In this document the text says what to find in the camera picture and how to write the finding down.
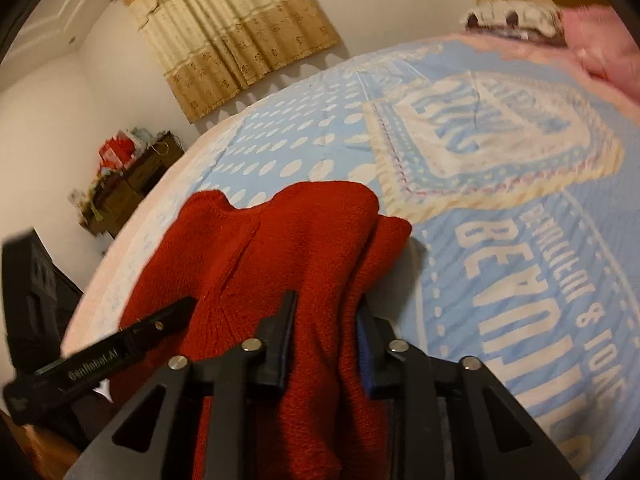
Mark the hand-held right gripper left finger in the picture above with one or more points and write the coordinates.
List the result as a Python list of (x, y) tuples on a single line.
[(279, 350)]

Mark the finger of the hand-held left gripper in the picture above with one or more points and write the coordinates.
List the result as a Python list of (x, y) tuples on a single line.
[(165, 317)]

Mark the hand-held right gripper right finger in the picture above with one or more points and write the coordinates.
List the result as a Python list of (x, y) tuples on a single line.
[(366, 366)]

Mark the red knitted sweater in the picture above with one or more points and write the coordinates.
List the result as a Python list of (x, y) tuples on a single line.
[(300, 240)]

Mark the black suitcase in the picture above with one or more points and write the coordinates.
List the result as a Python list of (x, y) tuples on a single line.
[(35, 300)]

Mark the dark wooden dresser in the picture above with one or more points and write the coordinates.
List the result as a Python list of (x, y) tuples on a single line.
[(135, 177)]

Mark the blue polka-dot printed blanket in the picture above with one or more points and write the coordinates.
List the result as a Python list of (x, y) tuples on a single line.
[(500, 260)]

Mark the red gift bag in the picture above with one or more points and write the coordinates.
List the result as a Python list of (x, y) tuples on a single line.
[(116, 152)]

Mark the beige patterned curtain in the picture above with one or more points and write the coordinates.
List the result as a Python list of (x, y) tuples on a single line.
[(225, 35)]

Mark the floral patterned pillow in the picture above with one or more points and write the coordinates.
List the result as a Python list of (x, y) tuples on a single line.
[(515, 17)]

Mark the pink pillow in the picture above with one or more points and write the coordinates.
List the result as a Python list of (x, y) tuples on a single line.
[(600, 45)]

